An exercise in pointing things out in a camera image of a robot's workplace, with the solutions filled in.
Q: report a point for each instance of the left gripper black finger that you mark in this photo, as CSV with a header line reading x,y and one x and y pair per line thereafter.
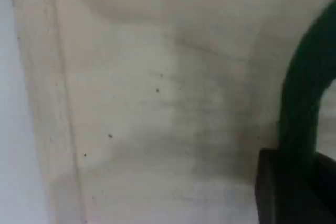
x,y
283,195
328,174

